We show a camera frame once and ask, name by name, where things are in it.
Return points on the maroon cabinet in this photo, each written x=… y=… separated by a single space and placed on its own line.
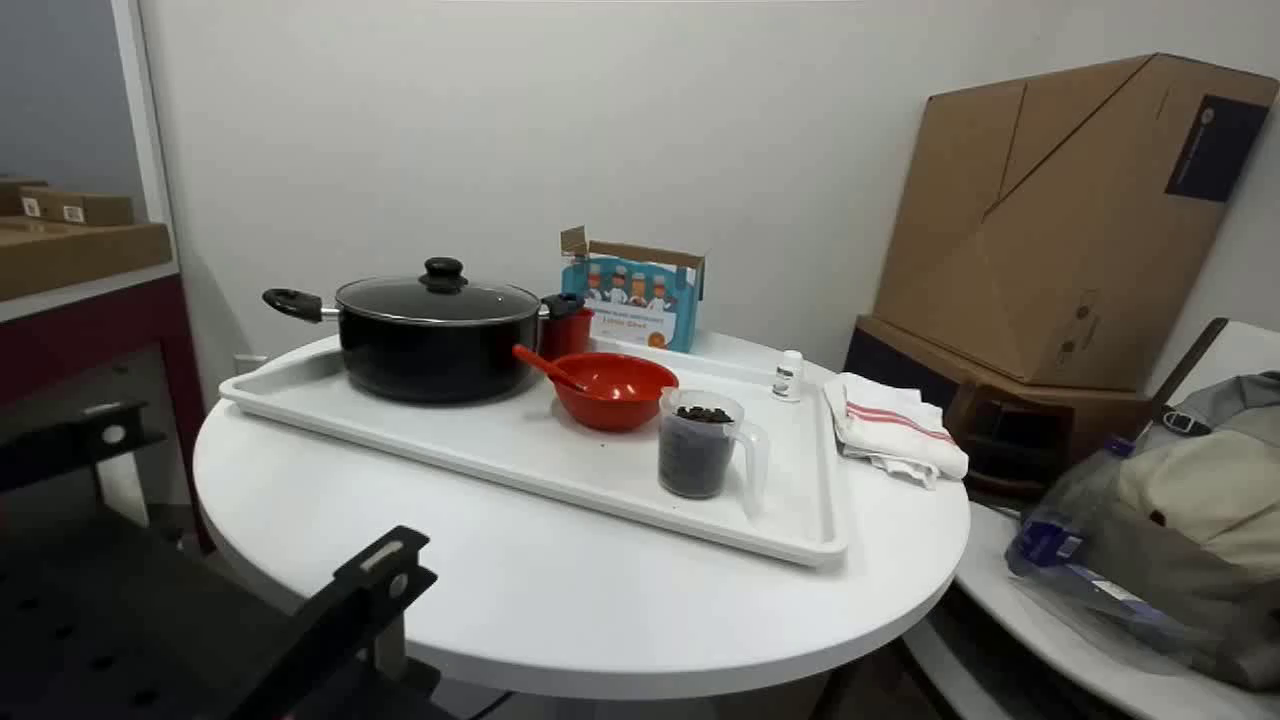
x=80 y=333

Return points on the black perforated mounting table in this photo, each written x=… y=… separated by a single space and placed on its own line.
x=92 y=627

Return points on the wooden shelf box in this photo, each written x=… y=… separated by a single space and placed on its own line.
x=80 y=254

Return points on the dark low box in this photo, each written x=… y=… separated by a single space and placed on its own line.
x=1013 y=426

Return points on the red cup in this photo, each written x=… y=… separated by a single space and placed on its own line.
x=570 y=333

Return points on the grey beige backpack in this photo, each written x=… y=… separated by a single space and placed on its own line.
x=1184 y=532

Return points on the large brown cardboard box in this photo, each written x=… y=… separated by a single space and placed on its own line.
x=1054 y=224

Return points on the white rectangular tray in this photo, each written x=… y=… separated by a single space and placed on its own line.
x=560 y=462

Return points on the small dark grey cup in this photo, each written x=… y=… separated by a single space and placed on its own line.
x=697 y=455

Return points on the white towel with red stripes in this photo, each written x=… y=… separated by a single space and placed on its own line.
x=888 y=426

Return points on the glass pot lid black knob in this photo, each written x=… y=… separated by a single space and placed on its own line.
x=440 y=296

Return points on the black metal camera bracket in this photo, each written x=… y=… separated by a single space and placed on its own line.
x=355 y=605

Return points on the blue cardboard box with chefs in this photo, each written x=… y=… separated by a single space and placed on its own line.
x=637 y=301

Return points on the black cooking pot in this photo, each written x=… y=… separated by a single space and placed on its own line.
x=427 y=357

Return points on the small white bottle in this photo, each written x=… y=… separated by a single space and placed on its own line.
x=788 y=379

